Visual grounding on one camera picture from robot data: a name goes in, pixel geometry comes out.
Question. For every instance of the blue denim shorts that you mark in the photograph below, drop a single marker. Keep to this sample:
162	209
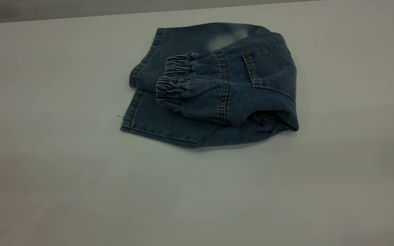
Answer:
204	85

